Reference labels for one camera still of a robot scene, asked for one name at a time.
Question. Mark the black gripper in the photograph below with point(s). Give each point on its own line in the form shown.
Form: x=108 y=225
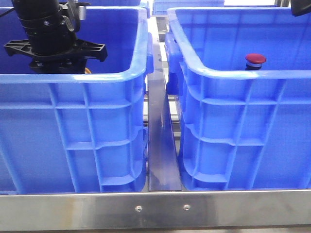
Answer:
x=72 y=61

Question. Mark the yellow mushroom push button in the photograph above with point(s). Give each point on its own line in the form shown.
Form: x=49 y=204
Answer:
x=87 y=71

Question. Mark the red mushroom push button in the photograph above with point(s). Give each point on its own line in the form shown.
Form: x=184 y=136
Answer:
x=254 y=61

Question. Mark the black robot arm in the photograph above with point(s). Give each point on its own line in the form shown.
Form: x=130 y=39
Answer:
x=52 y=44

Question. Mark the large blue crate left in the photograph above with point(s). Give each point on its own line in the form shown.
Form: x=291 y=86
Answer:
x=79 y=133

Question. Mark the large blue crate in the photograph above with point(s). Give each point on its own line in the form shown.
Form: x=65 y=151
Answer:
x=79 y=133
x=242 y=129

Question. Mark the blue crate back right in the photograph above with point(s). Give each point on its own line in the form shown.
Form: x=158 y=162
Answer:
x=160 y=6

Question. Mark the steel divider bar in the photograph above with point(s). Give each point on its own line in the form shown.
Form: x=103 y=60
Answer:
x=163 y=167

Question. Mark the large blue crate right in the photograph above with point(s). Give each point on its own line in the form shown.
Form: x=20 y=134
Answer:
x=242 y=129

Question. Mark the rail screw left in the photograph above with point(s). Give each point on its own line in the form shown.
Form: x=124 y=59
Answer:
x=138 y=208

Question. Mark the rail screw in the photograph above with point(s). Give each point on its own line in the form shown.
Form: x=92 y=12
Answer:
x=186 y=207
x=138 y=208

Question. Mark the rail screw right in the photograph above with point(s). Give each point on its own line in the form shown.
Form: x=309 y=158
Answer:
x=186 y=207

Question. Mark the steel front rail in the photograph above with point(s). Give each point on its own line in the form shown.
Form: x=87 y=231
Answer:
x=161 y=210

